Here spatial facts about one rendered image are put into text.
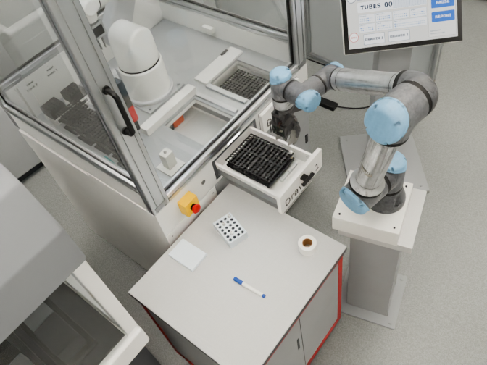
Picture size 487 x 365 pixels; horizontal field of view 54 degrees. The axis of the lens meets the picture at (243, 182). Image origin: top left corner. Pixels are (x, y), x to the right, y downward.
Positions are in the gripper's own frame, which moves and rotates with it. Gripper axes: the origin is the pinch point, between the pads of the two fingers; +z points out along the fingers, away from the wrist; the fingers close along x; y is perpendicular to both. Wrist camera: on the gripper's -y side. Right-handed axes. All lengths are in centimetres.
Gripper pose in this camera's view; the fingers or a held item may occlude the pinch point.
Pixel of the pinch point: (290, 139)
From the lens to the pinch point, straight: 191.2
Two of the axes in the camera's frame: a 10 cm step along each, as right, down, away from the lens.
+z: 1.5, 6.2, 7.7
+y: -6.1, 6.7, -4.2
